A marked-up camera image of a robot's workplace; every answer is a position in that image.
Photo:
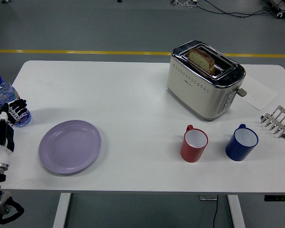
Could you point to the purple plate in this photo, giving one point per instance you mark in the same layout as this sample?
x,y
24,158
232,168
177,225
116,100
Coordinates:
x,y
70,148

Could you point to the clear bottle with blue cap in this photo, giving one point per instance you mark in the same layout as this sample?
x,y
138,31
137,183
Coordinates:
x,y
2,92

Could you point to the white table leg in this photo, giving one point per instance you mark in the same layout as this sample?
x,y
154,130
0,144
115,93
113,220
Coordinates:
x,y
61,211
236,211

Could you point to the red mug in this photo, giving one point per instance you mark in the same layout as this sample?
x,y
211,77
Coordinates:
x,y
192,152

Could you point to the cream and chrome toaster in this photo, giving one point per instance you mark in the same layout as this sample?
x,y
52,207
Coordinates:
x,y
194,95

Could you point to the large brown bread slice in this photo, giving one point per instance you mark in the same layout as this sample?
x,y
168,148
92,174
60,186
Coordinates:
x,y
200,58

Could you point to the small bread slice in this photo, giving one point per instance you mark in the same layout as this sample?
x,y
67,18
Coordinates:
x,y
212,69

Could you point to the blue mug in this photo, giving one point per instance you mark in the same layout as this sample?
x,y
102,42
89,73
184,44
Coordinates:
x,y
236,150

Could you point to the white paper sheet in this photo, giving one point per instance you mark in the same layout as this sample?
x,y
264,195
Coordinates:
x,y
259,95

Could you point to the metal toast rack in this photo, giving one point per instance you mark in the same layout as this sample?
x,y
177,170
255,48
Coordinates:
x,y
279,118

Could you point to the black table control panel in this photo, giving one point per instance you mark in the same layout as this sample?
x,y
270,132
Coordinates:
x,y
279,197

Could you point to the grey bracket under table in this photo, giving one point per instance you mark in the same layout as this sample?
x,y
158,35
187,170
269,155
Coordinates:
x,y
207,197

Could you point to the metal equipment frame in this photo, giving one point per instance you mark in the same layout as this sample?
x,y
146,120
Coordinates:
x,y
283,8

